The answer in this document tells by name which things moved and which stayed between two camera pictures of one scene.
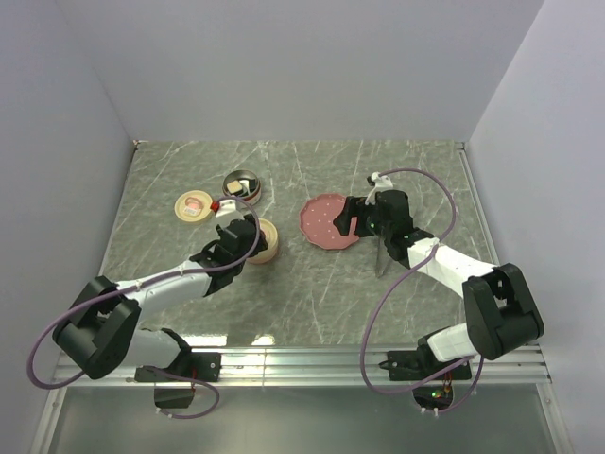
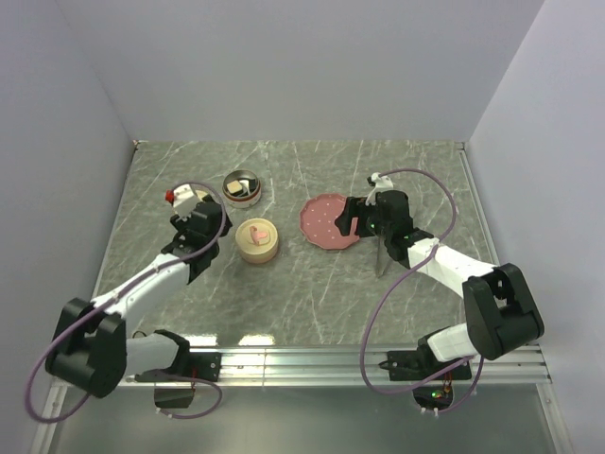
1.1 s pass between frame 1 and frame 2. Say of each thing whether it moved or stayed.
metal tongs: stayed
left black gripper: moved
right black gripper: stayed
